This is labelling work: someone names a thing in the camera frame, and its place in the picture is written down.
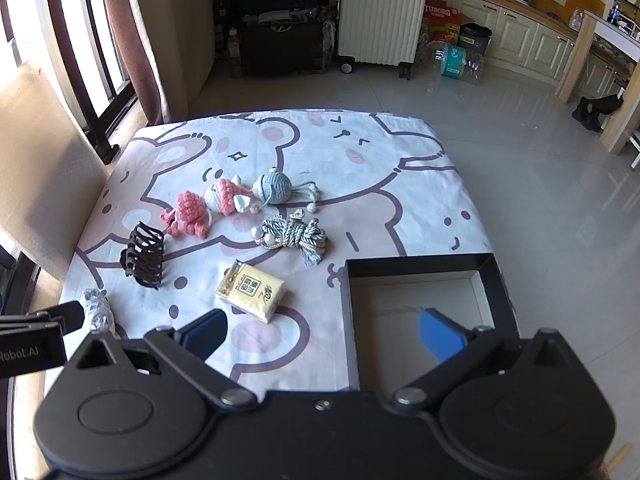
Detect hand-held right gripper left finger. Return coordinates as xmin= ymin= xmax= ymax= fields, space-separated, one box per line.
xmin=65 ymin=309 xmax=257 ymax=408

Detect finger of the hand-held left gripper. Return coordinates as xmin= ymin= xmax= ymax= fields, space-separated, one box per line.
xmin=47 ymin=301 xmax=86 ymax=334

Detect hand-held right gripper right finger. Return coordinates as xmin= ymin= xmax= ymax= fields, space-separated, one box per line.
xmin=392 ymin=309 xmax=586 ymax=408

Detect silver foil item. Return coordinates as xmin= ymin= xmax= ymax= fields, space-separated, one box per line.
xmin=81 ymin=288 xmax=117 ymax=335

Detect black cardboard box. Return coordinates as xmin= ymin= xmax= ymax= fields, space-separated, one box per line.
xmin=340 ymin=253 xmax=521 ymax=392

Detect yellow tissue packet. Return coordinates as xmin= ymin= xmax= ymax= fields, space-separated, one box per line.
xmin=215 ymin=259 xmax=287 ymax=324

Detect black hair claw clip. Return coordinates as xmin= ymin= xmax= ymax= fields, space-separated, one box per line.
xmin=118 ymin=221 xmax=166 ymax=291

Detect grey white braided rope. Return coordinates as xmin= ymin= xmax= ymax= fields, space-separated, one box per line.
xmin=252 ymin=208 xmax=328 ymax=267

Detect pink crochet octopus toy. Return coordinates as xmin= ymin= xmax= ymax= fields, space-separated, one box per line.
xmin=160 ymin=190 xmax=213 ymax=238

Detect pink white crochet toy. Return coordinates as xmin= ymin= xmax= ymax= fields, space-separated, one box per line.
xmin=204 ymin=176 xmax=263 ymax=217

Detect beige padded board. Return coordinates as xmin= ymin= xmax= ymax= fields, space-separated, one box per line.
xmin=0 ymin=61 xmax=112 ymax=282

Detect blue grey crochet toy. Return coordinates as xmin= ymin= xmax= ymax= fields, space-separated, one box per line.
xmin=251 ymin=166 xmax=321 ymax=213

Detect bear printed blanket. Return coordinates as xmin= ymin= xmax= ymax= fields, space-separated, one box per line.
xmin=44 ymin=110 xmax=493 ymax=393

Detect teal label bottle pack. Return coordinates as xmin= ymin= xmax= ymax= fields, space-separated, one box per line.
xmin=425 ymin=42 xmax=487 ymax=82

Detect pair of black shoes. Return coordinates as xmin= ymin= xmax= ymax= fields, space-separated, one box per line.
xmin=571 ymin=93 xmax=625 ymax=134

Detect brown curtain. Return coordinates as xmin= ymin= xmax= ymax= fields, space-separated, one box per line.
xmin=97 ymin=0 xmax=168 ymax=127

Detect clear plastic bottle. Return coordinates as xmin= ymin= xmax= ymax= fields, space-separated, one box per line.
xmin=227 ymin=27 xmax=244 ymax=79

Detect black storage trunk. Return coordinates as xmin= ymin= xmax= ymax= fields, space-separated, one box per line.
xmin=240 ymin=19 xmax=332 ymax=79

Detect beige curtain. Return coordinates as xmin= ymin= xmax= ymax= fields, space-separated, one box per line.
xmin=121 ymin=0 xmax=217 ymax=123

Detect black trash bin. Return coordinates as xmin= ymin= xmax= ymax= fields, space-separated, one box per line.
xmin=458 ymin=23 xmax=493 ymax=59

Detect cream kitchen cabinets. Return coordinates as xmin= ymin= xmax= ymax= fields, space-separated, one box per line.
xmin=429 ymin=0 xmax=581 ymax=82

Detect light wooden table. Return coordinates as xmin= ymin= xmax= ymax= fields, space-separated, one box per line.
xmin=555 ymin=10 xmax=640 ymax=157

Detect red green cardboard carton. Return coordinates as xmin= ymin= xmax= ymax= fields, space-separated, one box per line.
xmin=421 ymin=2 xmax=463 ymax=47

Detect white ribbed suitcase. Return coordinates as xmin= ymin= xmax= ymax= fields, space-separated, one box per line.
xmin=337 ymin=0 xmax=430 ymax=80

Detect dark window frame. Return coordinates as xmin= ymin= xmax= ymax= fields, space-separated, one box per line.
xmin=0 ymin=0 xmax=142 ymax=163

